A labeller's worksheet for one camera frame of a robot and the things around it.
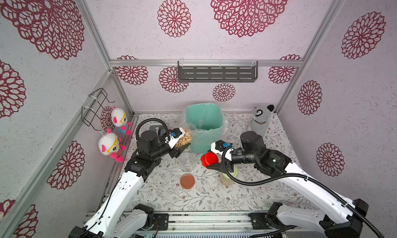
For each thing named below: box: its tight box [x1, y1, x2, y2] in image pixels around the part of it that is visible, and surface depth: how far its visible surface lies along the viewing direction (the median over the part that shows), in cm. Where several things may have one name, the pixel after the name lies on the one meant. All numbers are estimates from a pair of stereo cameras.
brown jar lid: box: [179, 173, 195, 190], surface depth 89 cm
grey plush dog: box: [250, 104, 275, 138], surface depth 98 cm
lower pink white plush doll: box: [98, 128, 127, 163], surface depth 81 cm
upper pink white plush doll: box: [111, 106, 133, 136], surface depth 96 cm
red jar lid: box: [200, 151, 219, 169], surface depth 62 cm
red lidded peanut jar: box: [175, 122, 198, 150], surface depth 69 cm
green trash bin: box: [185, 102, 225, 155], surface depth 92 cm
